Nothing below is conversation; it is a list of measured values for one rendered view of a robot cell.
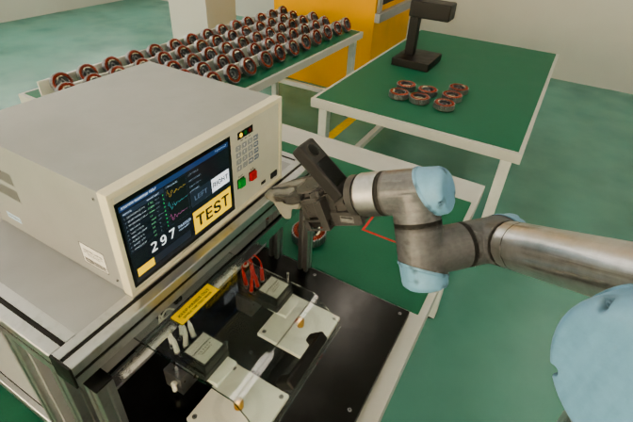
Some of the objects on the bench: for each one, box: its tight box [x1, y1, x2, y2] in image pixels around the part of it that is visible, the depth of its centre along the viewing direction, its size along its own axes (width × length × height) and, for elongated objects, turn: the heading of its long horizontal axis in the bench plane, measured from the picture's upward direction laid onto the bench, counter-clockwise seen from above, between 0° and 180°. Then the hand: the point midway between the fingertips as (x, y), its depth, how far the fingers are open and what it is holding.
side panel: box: [0, 331, 64, 422], centre depth 84 cm, size 28×3×32 cm, turn 56°
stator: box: [291, 221, 327, 248], centre depth 140 cm, size 11×11×4 cm
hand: (269, 190), depth 85 cm, fingers closed
